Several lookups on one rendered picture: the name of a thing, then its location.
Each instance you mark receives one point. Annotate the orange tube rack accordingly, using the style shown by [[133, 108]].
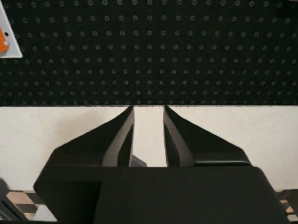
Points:
[[3, 47]]

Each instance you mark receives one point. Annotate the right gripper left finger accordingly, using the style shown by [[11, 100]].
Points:
[[101, 144]]

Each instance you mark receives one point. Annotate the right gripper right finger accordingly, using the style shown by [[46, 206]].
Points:
[[197, 146]]

